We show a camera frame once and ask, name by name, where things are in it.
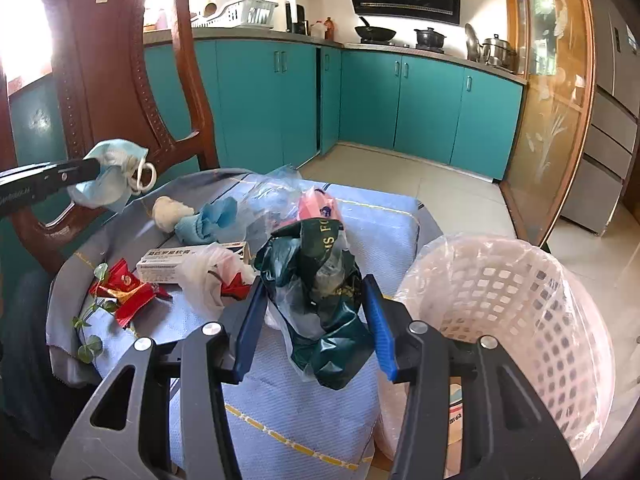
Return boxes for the steel kettle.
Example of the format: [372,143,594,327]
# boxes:
[464,22,483,61]

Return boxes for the white plastic basket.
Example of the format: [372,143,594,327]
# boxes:
[375,234,616,480]

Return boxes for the white medicine box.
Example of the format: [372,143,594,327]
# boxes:
[136,241,251,283]

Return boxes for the silver refrigerator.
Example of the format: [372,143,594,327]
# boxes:
[560,0,640,236]

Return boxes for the brown wooden chair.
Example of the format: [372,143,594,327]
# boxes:
[0,0,221,276]

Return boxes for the teal kitchen cabinets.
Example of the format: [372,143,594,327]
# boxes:
[10,37,525,183]

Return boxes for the white electric kettle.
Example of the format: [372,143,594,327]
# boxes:
[272,0,297,33]

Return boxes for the white dish rack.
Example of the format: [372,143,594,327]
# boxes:
[190,0,278,29]

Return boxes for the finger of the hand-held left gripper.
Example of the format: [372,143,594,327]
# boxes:
[0,157,102,216]

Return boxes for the pink plastic bag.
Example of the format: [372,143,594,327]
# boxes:
[297,187,346,226]

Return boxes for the wooden framed glass door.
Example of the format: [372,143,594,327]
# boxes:
[500,0,598,248]

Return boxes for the blue table cloth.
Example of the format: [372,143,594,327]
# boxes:
[46,167,426,471]

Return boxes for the blue crumpled glove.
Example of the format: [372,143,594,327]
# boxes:
[175,196,238,246]

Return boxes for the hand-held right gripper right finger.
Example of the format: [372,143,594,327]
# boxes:
[361,274,583,480]

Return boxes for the dark green plastic bag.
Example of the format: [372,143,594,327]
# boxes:
[254,217,376,392]

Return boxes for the cream tissue wad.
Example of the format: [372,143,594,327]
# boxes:
[151,196,196,233]

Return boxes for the blue face mask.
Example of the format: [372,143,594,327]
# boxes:
[67,138,158,213]

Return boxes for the black cooking pot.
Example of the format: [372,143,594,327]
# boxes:
[414,27,449,51]

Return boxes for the steel cooking pot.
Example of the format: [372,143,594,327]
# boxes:
[479,34,518,72]

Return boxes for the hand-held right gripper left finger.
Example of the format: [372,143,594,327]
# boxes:
[50,275,268,480]

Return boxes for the black wok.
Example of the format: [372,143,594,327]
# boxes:
[355,15,397,43]

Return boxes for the green plant sprig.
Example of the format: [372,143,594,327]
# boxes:
[72,262,118,363]

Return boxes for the large red wrapper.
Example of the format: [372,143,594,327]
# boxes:
[89,259,173,330]

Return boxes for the white plastic bag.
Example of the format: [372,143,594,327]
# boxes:
[177,242,258,321]

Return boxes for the small red wrapper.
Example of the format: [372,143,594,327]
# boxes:
[220,277,253,301]

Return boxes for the clear plastic bag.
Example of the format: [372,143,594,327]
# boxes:
[235,164,321,261]

